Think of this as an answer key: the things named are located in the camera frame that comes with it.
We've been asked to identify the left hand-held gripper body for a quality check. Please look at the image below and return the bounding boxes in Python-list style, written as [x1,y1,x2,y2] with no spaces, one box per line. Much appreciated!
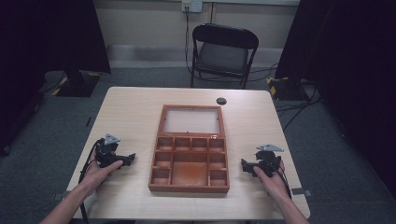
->
[94,133,126,169]

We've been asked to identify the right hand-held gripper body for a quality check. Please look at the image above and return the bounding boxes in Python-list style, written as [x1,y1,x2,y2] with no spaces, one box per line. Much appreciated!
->
[252,143,283,178]

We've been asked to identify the person's left hand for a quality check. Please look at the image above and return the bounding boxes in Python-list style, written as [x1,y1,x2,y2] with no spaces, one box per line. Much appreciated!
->
[79,152,124,196]

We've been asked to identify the person's right hand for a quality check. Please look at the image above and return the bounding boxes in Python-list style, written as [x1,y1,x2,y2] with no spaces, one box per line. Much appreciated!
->
[252,160,292,203]

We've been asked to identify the brown wooden compartment box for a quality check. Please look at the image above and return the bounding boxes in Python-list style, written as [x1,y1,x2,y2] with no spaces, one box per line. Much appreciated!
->
[148,104,231,194]

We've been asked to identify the black stand base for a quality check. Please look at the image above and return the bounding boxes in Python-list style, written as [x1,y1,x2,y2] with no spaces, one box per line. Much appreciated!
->
[54,70,103,98]
[266,76,310,102]

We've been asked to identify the black folding chair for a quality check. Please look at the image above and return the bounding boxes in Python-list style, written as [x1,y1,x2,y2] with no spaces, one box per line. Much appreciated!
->
[190,22,261,91]

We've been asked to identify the dark curtain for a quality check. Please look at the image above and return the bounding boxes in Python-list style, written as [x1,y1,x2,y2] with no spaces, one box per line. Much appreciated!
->
[275,0,396,200]
[0,0,112,157]

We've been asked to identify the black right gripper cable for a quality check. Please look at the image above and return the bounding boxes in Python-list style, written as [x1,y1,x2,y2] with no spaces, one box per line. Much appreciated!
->
[273,164,293,200]

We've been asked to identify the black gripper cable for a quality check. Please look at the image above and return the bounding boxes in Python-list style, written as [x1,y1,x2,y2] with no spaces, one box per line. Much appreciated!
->
[273,164,293,200]
[78,138,105,224]

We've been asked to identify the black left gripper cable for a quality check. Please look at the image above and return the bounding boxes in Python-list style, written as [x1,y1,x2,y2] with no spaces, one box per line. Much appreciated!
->
[78,138,105,224]

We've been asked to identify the grey table edge bracket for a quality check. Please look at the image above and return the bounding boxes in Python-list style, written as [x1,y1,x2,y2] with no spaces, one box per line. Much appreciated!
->
[290,188,314,198]

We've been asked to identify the black floor cables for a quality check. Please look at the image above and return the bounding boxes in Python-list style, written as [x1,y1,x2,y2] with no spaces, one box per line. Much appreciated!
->
[275,83,323,133]

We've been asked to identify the black wall socket cable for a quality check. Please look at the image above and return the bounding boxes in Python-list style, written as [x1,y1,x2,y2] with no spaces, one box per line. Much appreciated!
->
[184,5,200,78]

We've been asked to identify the white wall socket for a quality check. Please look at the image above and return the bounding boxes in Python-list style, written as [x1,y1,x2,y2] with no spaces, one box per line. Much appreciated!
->
[181,0,204,14]

